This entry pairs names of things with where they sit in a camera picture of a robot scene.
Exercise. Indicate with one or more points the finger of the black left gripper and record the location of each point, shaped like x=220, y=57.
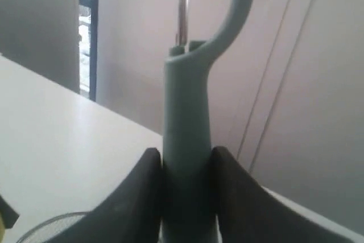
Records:
x=8, y=214

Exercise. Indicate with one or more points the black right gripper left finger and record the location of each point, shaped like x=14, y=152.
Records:
x=131, y=213

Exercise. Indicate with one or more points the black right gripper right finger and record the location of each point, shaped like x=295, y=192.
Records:
x=248, y=213

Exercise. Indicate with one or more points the teal handled vegetable peeler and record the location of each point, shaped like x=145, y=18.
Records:
x=189, y=215

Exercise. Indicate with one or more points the yellow lemon with sticker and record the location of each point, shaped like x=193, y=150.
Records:
x=2, y=228

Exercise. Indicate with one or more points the oval wire mesh basket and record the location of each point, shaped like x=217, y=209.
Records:
x=50, y=228

